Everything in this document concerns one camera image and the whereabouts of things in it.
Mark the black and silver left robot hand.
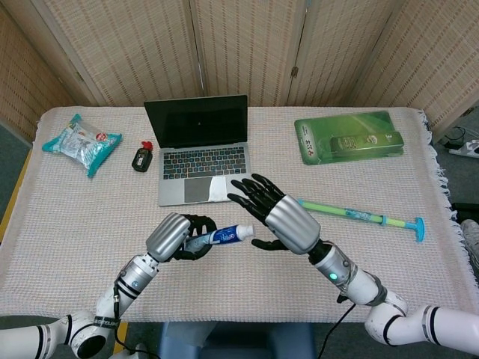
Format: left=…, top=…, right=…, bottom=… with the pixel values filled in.
left=144, top=212, right=219, bottom=263

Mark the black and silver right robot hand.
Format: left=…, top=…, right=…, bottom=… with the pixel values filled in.
left=227, top=173, right=323, bottom=257

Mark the blue white toothpaste tube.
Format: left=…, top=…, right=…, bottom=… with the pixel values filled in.
left=183, top=223, right=256, bottom=253

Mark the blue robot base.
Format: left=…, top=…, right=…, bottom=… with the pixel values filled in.
left=156, top=321, right=327, bottom=359

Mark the black bottle with red cap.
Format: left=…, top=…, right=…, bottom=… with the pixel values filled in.
left=130, top=140, right=155, bottom=174

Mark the green tool with blue end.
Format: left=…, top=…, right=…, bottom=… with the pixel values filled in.
left=297, top=198, right=427, bottom=245

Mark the pink woven tablecloth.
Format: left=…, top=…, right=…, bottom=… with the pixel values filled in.
left=0, top=105, right=479, bottom=325

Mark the grey laptop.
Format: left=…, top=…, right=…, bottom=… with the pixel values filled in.
left=144, top=93, right=253, bottom=208

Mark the green blister pack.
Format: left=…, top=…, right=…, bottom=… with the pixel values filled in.
left=293, top=110, right=406, bottom=167

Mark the teal snack bag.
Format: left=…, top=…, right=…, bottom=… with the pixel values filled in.
left=41, top=113, right=123, bottom=179

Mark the white shoe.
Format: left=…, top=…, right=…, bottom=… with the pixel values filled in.
left=459, top=218, right=479, bottom=271

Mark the woven folding screen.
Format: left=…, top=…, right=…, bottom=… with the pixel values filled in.
left=0, top=0, right=479, bottom=144

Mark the white power strip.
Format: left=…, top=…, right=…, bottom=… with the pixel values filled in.
left=448, top=138, right=479, bottom=159

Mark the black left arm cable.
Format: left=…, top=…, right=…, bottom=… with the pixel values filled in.
left=112, top=282, right=136, bottom=355

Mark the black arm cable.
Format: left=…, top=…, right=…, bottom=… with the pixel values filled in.
left=112, top=282, right=136, bottom=355
left=320, top=295, right=357, bottom=359

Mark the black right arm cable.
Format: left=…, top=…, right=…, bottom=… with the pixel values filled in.
left=320, top=295, right=357, bottom=359

